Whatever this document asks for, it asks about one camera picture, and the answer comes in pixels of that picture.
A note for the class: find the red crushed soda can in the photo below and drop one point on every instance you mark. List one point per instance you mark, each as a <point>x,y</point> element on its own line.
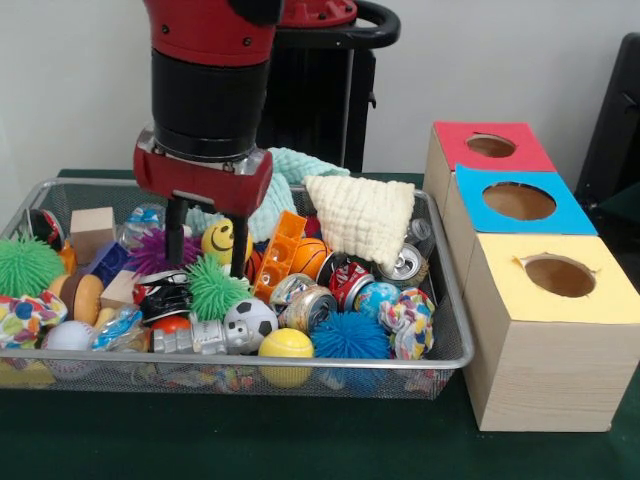
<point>160,297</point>

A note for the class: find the small soccer ball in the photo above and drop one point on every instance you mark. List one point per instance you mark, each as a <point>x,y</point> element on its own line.
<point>252,320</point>

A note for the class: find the small green spiky ball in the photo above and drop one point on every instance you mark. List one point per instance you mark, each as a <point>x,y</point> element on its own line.
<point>215,290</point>

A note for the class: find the yellow smiley ball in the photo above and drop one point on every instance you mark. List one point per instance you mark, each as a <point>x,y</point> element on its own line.
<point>220,242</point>

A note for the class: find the black chair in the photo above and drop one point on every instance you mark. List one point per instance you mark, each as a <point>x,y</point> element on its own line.
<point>615,140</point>

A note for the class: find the cream yellow waffle cloth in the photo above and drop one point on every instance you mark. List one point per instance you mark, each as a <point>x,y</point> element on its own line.
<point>365,215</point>

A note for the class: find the mint green waffle cloth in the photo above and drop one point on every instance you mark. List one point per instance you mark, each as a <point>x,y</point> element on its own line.
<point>280,195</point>

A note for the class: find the blue spiky rubber ball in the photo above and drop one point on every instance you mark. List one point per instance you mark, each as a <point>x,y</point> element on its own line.
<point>350,336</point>

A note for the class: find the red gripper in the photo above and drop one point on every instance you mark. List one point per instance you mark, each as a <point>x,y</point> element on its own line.
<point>200,178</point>

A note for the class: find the clear mesh bin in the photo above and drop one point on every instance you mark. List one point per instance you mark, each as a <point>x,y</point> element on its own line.
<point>445,330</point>

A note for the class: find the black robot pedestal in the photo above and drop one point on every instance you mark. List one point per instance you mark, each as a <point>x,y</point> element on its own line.
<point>320,100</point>

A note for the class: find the dark green tablecloth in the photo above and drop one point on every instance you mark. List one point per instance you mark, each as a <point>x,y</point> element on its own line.
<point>200,440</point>

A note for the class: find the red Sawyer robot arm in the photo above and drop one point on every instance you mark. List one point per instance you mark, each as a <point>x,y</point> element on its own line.
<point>210,70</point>

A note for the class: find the green spiky rubber ball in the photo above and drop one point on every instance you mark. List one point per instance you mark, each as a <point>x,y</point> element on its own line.
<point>25,265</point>

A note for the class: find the wooden box with three holes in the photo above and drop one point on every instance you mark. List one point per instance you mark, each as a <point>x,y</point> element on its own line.
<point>550,370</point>

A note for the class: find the purple spiky monster toy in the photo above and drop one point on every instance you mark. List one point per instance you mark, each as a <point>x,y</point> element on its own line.
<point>148,250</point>

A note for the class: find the orange plastic toy block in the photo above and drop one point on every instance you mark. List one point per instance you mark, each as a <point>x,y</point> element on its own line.
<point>280,255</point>

